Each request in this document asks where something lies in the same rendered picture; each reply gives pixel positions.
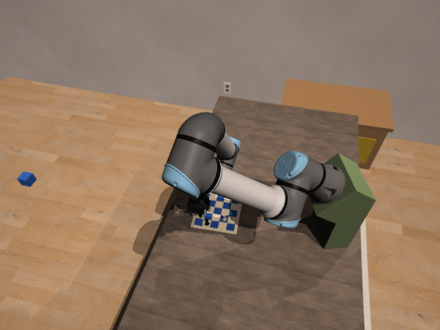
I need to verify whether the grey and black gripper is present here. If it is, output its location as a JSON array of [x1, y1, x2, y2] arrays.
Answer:
[[187, 195, 210, 218]]

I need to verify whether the blue and white chessboard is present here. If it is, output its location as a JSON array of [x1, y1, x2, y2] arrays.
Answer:
[[190, 193, 242, 235]]

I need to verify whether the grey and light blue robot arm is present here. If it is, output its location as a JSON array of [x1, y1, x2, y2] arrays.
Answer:
[[162, 112, 345, 228]]

